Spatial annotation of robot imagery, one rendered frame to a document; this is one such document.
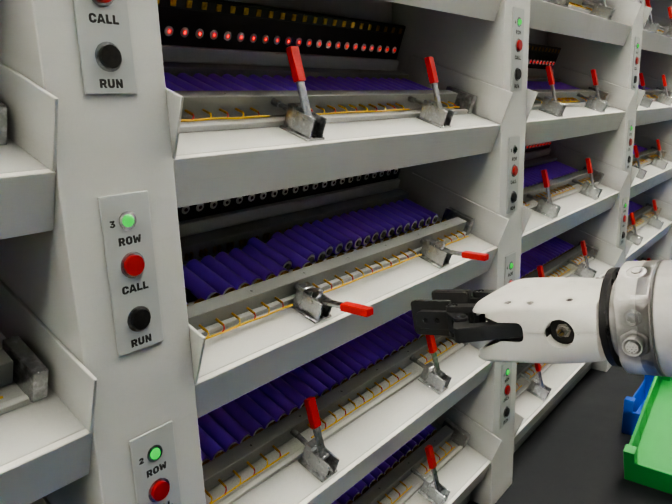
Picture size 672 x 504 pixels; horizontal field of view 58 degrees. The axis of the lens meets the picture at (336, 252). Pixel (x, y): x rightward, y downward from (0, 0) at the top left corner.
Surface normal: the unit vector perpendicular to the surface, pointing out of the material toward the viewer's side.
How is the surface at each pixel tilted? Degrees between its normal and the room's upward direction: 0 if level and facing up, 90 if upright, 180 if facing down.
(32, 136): 90
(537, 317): 77
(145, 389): 90
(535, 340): 88
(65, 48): 90
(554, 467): 0
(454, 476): 21
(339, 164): 110
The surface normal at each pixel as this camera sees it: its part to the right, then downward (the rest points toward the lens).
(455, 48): -0.63, 0.20
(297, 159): 0.74, 0.45
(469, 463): 0.24, -0.87
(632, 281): -0.51, -0.66
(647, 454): -0.26, -0.83
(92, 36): 0.77, 0.12
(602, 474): -0.04, -0.97
